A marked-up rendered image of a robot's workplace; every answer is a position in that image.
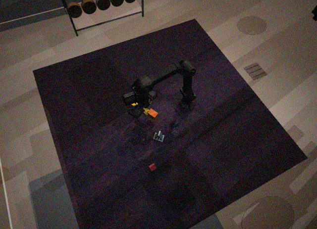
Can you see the red square block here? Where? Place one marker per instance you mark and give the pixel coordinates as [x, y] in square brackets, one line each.
[152, 167]

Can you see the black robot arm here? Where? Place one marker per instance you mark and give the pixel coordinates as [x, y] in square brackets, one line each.
[144, 84]

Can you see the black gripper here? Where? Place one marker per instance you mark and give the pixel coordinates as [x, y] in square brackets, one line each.
[137, 110]

